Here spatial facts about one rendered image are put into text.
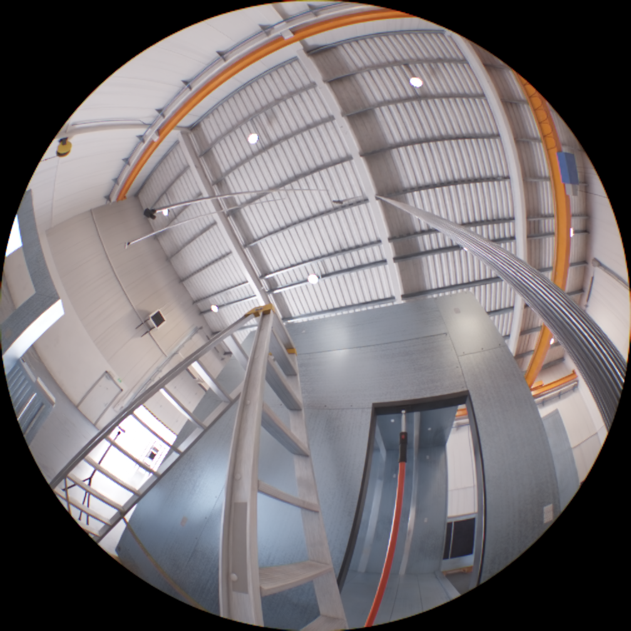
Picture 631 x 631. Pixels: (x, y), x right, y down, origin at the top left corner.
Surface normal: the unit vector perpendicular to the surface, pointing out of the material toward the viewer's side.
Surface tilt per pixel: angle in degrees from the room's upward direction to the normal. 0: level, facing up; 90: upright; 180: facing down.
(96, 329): 90
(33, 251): 90
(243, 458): 88
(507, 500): 90
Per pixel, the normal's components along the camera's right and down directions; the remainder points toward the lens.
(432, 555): -0.36, -0.82
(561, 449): -0.65, -0.71
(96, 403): 0.90, -0.17
